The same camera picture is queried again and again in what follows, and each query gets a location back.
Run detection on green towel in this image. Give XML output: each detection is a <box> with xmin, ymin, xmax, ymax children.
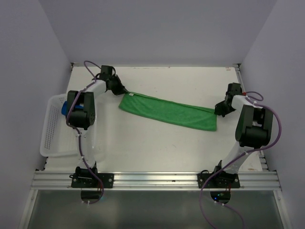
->
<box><xmin>119</xmin><ymin>92</ymin><xmax>217</xmax><ymax>132</ymax></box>

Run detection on blue towel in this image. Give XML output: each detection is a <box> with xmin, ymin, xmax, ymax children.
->
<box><xmin>61</xmin><ymin>101</ymin><xmax>83</xmax><ymax>116</ymax></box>

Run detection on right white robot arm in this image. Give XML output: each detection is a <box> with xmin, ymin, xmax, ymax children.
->
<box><xmin>212</xmin><ymin>83</ymin><xmax>274</xmax><ymax>187</ymax></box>

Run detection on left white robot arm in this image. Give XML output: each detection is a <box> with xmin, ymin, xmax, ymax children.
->
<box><xmin>65</xmin><ymin>65</ymin><xmax>128</xmax><ymax>187</ymax></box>

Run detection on white perforated plastic basket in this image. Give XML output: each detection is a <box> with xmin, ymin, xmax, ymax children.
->
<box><xmin>39</xmin><ymin>93</ymin><xmax>98</xmax><ymax>157</ymax></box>

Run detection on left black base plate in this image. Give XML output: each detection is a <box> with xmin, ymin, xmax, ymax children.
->
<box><xmin>69</xmin><ymin>167</ymin><xmax>114</xmax><ymax>188</ymax></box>

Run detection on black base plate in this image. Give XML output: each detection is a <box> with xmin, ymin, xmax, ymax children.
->
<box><xmin>69</xmin><ymin>167</ymin><xmax>114</xmax><ymax>188</ymax></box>
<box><xmin>197</xmin><ymin>166</ymin><xmax>241</xmax><ymax>188</ymax></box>

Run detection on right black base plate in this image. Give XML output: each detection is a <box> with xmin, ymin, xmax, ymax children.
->
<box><xmin>197</xmin><ymin>166</ymin><xmax>241</xmax><ymax>188</ymax></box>

